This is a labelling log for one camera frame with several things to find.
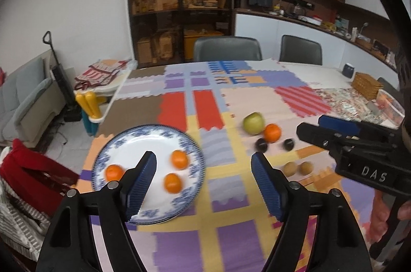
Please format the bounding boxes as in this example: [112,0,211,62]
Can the grey chair left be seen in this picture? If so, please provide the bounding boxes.
[194,36,262,62]

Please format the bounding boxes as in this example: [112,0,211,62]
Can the dark plum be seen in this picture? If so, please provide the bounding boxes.
[282,139,295,151]
[254,138,268,153]

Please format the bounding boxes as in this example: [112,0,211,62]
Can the dark plum left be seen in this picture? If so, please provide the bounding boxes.
[254,138,268,153]

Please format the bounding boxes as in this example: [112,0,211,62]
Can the wicker basket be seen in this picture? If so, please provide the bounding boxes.
[351,72,383,100]

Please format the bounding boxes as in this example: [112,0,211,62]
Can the green apple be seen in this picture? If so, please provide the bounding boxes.
[242,112,265,135]

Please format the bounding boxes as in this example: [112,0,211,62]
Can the tangerine on plate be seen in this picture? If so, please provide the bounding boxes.
[170,150,190,170]

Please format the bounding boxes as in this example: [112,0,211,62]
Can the right hand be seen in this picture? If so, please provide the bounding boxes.
[366,190,411,244]

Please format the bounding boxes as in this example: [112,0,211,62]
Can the brown kiwi right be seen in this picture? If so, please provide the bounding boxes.
[299,161,313,176]

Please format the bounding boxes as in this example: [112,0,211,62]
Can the orange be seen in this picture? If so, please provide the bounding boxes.
[164,173,183,194]

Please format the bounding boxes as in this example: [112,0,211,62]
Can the colourful patchwork tablecloth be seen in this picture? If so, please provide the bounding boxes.
[75,59,399,272]

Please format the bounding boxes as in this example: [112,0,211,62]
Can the blue white porcelain plate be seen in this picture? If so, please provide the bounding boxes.
[91,125,206,226]

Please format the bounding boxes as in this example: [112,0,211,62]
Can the orange tangerine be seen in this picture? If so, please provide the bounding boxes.
[263,123,282,143]

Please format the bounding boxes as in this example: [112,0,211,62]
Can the red cloth item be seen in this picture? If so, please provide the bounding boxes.
[1,139,79,217]

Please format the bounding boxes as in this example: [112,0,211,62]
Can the tangerine at plate edge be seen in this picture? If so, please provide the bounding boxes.
[105,164,125,182]

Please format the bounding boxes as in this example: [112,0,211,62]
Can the black upright vacuum cleaner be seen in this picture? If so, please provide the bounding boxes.
[42,31,82,123]

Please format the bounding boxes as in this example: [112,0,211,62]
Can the grey chair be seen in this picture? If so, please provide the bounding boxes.
[279,35,323,66]
[194,36,262,62]

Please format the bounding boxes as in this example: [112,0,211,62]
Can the dark plum right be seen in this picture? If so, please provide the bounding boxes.
[282,139,295,151]

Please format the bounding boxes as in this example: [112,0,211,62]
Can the patterned floral table mat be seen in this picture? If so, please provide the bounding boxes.
[314,88,394,128]

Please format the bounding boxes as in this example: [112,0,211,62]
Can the grey sofa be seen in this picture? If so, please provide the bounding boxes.
[1,50,66,148]

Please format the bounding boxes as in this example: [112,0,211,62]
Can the grey chair right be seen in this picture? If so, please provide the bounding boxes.
[279,35,323,66]

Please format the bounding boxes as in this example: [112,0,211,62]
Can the clear plastic fruit container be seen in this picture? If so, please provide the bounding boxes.
[376,89,405,126]

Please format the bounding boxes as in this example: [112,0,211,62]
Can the folded striped cloth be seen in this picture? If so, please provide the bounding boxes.
[74,59,129,90]

